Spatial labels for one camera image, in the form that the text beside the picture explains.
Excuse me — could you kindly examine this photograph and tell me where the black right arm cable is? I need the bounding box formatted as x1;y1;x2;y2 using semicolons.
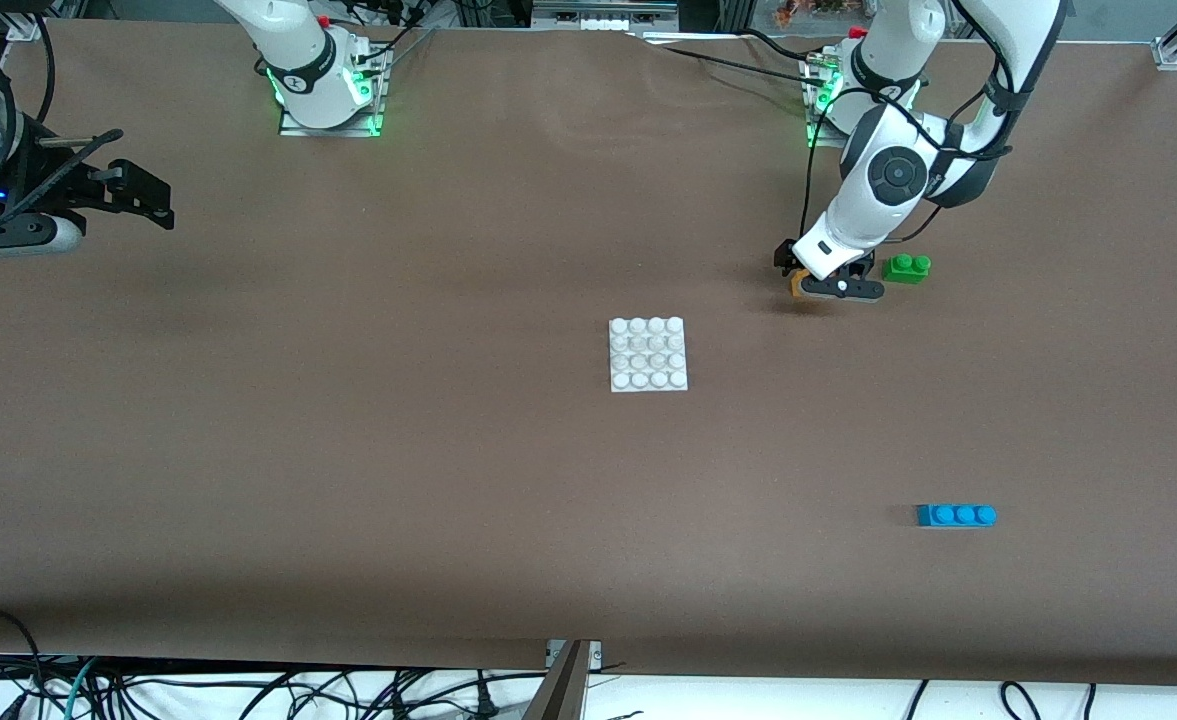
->
33;10;56;123

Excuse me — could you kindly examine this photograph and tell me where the blue three-stud block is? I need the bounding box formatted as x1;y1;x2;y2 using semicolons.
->
916;503;998;529

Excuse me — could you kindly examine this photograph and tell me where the small metal table bracket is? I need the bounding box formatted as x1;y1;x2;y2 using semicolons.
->
545;638;604;669

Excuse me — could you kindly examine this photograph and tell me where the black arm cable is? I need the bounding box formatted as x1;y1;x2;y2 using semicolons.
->
801;85;1014;243
33;10;56;123

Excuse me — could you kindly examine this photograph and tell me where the white studded base plate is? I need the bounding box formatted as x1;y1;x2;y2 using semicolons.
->
608;316;690;393

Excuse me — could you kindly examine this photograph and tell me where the dark slanted beam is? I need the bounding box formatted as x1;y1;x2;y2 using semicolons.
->
520;640;591;720

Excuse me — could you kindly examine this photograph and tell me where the teal cable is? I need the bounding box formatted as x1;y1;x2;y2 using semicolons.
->
60;655;101;720

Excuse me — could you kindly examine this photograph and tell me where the grey metal rack frame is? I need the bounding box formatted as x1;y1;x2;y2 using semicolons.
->
531;0;681;33

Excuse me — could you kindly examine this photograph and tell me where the long black cable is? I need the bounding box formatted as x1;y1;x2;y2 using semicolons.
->
638;35;814;83

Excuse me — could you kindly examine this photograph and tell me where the colourful small parts clutter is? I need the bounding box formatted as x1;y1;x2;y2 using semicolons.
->
773;0;849;26

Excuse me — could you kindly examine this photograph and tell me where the short black cable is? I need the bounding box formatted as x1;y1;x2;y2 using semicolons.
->
743;28;811;61

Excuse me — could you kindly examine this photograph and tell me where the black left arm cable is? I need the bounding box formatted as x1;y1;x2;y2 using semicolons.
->
801;85;1014;243

